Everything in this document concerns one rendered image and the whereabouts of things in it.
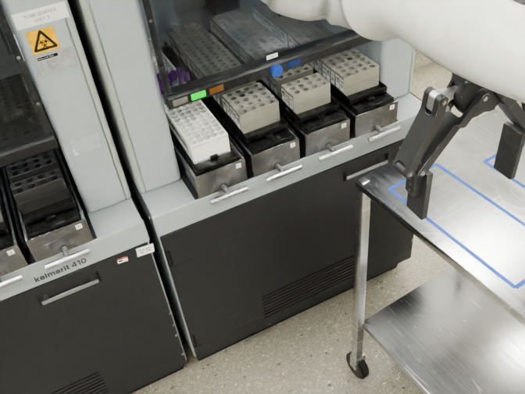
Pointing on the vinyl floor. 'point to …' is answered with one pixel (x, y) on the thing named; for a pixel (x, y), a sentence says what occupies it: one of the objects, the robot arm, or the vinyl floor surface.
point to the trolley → (494, 369)
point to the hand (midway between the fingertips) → (462, 184)
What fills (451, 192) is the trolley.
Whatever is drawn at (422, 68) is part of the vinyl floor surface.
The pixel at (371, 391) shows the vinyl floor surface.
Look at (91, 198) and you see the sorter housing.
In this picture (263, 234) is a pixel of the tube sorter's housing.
